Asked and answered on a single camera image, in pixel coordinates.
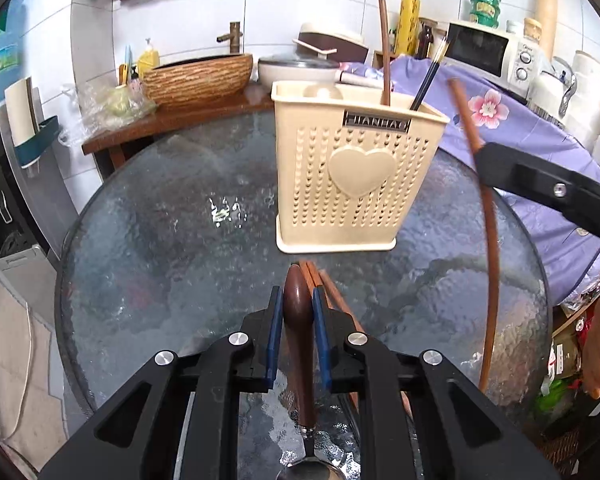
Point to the brown wooden chopstick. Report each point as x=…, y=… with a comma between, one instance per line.
x=386, y=50
x=494, y=260

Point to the clear plastic bag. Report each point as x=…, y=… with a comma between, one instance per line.
x=105, y=110

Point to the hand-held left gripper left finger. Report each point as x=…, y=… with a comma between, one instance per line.
x=274, y=340

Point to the purple floral cloth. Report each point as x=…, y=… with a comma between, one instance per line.
x=525, y=170

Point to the white microwave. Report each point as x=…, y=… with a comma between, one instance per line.
x=485, y=55

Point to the beige plastic utensil holder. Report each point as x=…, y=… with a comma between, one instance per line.
x=360, y=200

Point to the blue toothbrush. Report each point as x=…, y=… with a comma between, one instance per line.
x=127, y=62

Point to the group of brown chopsticks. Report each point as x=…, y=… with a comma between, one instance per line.
x=330, y=282

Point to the beige cloth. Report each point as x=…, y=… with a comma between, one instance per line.
x=10, y=360

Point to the wooden counter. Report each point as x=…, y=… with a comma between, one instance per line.
x=180, y=117

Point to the brown white rice cooker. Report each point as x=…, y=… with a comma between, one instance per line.
x=330, y=42

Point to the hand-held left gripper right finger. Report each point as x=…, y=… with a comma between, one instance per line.
x=320, y=340

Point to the grey water dispenser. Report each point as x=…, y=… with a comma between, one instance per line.
x=5, y=195

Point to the black chopstick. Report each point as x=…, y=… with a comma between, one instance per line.
x=427, y=80

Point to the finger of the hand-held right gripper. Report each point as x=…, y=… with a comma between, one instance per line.
x=540, y=180

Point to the teal cup holder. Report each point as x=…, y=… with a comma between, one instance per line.
x=37, y=145

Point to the small white jar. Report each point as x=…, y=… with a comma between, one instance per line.
x=514, y=27

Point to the jar with beige lid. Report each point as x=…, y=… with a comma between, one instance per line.
x=533, y=30

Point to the tall paper cup stack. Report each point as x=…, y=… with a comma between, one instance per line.
x=546, y=10

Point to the brass faucet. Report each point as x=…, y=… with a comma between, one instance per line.
x=232, y=37

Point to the white paper cup tube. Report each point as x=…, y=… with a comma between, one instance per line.
x=22, y=110

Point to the yellow roll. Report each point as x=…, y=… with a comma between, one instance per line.
x=409, y=25

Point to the white thermos jug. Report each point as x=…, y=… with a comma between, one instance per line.
x=547, y=92

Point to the yellow soap dispenser bottle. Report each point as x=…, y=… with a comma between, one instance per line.
x=148, y=60

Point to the woven wash basin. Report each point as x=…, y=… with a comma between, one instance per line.
x=200, y=80

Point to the blue water jug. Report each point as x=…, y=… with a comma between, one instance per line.
x=0, y=55

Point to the small clear bottle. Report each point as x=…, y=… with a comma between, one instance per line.
x=393, y=41

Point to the colourful plastic bags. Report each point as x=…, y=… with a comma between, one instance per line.
x=565, y=360

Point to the stacks of white paper bowls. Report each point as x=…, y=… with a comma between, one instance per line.
x=597, y=110

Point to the brown glass bottle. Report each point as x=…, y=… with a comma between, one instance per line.
x=426, y=40

